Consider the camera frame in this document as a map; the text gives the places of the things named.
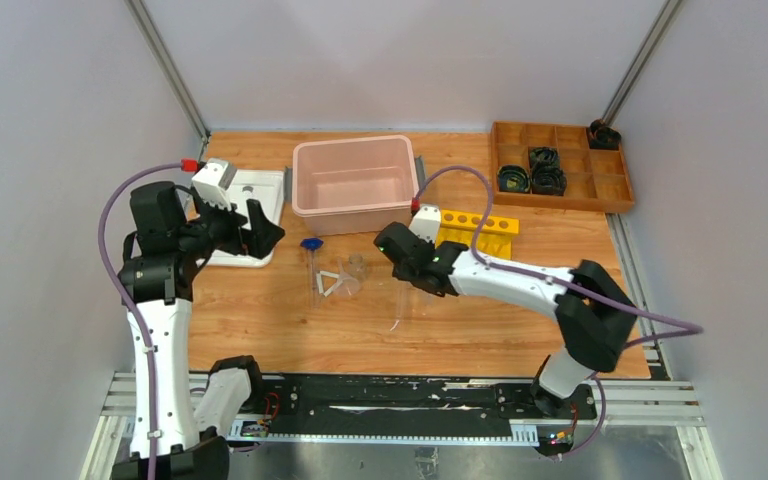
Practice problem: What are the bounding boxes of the pink plastic storage bin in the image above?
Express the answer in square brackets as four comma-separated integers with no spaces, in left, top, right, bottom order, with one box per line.
[291,135,419,236]

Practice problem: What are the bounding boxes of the black coiled strap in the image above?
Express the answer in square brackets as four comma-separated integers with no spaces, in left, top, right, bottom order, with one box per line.
[497,164,532,194]
[528,146,562,170]
[531,165,568,197]

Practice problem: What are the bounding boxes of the black coiled strap outside tray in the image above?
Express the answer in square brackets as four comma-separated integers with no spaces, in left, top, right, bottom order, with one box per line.
[586,119,623,151]

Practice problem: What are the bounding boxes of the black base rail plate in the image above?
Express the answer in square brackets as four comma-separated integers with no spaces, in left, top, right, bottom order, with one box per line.
[240,374,598,441]

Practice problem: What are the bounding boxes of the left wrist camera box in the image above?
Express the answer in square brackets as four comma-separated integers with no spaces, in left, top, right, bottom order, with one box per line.
[192,158,237,211]

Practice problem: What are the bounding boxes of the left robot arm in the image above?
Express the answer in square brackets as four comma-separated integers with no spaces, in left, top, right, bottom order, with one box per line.
[111,181,285,479]

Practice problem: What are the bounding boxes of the aluminium frame post left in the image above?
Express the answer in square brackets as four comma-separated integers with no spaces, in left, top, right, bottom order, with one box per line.
[124,0,211,146]

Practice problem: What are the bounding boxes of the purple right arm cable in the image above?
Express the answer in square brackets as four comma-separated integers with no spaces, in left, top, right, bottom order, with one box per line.
[410,165,705,458]

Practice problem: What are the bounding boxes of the clear glass funnel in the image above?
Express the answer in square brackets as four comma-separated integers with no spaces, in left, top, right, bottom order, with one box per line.
[334,259,362,297]

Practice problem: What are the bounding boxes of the aluminium frame post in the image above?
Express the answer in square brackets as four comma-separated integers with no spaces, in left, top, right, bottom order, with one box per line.
[601,0,685,125]
[124,0,211,146]

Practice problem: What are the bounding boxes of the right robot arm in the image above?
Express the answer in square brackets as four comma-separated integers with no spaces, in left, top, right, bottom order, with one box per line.
[374,222,638,418]

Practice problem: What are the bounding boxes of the aluminium frame post right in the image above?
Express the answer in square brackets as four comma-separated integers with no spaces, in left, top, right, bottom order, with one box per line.
[601,0,685,125]

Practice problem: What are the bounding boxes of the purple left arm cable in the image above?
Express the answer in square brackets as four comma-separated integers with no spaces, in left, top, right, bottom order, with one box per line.
[97,158,200,480]

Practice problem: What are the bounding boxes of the white clay triangle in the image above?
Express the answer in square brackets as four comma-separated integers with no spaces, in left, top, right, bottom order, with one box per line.
[315,270,342,297]

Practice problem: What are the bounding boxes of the yellow test tube rack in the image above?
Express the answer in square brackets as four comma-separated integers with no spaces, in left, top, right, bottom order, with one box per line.
[435,210,520,260]

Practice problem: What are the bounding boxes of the black coiled strap left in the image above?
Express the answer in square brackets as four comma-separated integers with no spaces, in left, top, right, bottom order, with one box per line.
[497,164,532,194]

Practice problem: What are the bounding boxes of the clear test tube blue cap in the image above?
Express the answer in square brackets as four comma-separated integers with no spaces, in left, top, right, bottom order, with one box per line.
[390,283,410,331]

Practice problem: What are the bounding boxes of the small glass beaker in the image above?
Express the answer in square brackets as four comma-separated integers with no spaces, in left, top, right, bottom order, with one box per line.
[347,253,367,282]

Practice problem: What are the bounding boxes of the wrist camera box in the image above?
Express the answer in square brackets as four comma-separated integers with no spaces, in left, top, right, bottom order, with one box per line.
[408,204,442,244]
[192,158,237,211]

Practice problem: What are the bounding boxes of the black coiled strap bottom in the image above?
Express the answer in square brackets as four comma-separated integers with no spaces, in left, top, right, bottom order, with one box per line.
[531,165,568,197]

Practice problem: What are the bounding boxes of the black coiled strap top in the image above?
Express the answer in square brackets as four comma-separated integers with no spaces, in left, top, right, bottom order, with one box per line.
[528,146,562,170]

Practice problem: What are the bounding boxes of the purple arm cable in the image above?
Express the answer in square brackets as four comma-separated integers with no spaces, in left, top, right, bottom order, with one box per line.
[410,165,705,458]
[97,158,200,480]

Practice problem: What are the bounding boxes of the wooden compartment tray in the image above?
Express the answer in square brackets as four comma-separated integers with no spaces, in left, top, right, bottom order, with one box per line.
[489,119,635,214]

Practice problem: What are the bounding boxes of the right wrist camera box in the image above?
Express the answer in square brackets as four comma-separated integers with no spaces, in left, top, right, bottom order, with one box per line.
[408,204,442,244]

